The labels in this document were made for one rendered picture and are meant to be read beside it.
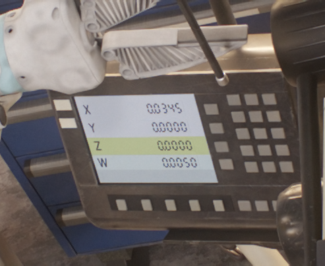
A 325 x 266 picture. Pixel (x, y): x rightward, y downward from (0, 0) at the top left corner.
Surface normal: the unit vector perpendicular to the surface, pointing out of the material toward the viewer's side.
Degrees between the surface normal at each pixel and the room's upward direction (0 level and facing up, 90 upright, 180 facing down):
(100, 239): 90
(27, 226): 0
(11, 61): 59
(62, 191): 90
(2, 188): 0
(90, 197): 71
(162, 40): 14
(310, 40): 49
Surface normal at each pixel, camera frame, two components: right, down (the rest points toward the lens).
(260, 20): -0.11, 0.75
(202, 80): -0.40, 0.50
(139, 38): -0.12, -0.68
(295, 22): -0.36, -0.26
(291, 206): -0.37, -0.48
